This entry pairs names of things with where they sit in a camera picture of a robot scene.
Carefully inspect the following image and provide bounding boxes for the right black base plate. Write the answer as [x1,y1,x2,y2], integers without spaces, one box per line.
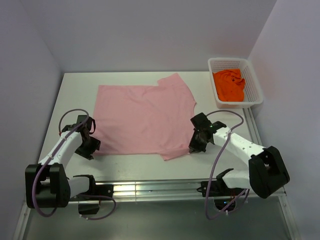
[196,180,244,212]

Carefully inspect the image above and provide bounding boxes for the aluminium rail frame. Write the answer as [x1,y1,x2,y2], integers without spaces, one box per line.
[12,108,301,240]

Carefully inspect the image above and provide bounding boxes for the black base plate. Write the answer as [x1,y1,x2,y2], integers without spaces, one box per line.
[196,180,244,212]
[69,184,117,221]

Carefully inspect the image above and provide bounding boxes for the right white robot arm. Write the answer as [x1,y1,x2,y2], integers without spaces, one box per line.
[189,112,290,199]

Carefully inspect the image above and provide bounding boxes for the orange t shirt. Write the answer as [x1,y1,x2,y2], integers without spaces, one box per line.
[212,68,246,102]

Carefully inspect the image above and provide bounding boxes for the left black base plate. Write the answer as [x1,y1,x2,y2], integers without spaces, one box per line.
[69,184,117,221]

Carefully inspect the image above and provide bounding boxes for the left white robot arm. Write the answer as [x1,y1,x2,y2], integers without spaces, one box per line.
[25,115,101,209]

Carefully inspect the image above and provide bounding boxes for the pink t shirt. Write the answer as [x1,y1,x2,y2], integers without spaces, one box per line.
[93,73,196,161]

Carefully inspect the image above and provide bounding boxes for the white plastic basket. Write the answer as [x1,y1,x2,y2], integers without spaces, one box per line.
[208,57,263,109]

